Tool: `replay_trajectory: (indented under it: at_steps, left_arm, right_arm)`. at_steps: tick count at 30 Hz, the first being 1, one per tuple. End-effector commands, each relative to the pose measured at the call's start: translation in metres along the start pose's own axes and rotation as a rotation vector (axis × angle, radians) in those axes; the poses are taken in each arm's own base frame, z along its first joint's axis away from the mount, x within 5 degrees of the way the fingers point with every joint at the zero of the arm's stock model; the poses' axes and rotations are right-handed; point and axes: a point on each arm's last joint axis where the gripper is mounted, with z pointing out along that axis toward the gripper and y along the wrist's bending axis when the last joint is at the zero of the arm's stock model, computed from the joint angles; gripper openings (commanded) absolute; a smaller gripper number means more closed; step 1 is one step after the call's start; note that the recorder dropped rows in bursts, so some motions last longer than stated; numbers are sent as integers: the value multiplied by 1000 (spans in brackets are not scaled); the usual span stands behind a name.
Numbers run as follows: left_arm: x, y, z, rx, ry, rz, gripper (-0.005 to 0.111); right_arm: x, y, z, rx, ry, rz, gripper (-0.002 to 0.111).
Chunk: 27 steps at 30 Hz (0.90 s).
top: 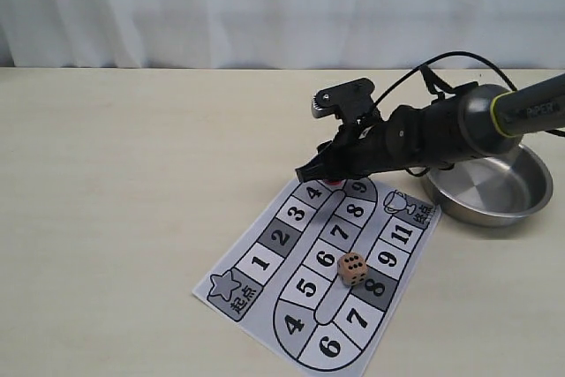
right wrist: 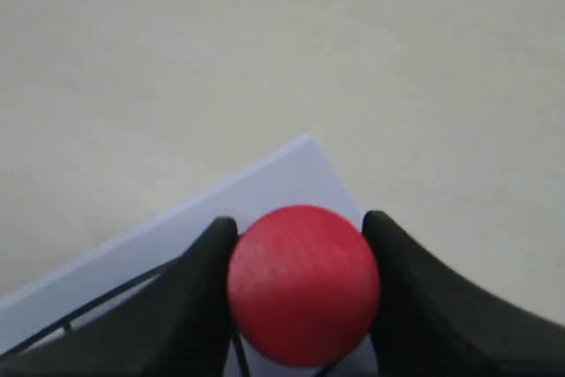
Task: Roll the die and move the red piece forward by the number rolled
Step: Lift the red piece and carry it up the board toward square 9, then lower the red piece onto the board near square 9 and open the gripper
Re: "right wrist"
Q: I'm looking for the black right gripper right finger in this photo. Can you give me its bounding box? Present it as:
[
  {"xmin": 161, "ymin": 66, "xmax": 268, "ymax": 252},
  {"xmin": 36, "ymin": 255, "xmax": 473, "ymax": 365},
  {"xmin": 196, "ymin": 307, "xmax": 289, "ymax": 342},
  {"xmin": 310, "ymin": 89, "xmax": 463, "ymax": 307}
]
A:
[{"xmin": 362, "ymin": 211, "xmax": 564, "ymax": 376}]

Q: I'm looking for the red cylinder game piece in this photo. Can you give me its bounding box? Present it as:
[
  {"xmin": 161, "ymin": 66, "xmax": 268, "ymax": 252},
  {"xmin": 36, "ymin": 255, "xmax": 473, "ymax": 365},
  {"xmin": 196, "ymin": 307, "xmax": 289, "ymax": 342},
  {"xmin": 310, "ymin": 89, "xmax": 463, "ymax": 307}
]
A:
[{"xmin": 227, "ymin": 205, "xmax": 380, "ymax": 367}]

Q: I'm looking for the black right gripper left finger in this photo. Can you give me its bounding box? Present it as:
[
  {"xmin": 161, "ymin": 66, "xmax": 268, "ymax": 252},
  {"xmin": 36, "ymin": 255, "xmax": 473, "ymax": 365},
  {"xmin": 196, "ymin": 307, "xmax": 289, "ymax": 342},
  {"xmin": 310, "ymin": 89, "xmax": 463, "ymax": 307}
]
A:
[{"xmin": 1, "ymin": 217, "xmax": 238, "ymax": 376}]

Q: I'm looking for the paper game board sheet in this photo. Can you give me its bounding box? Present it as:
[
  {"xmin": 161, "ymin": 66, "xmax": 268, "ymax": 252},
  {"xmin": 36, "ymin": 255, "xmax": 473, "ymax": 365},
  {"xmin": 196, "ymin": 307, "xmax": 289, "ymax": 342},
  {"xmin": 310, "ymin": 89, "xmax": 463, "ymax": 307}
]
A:
[{"xmin": 1, "ymin": 136, "xmax": 377, "ymax": 376}]

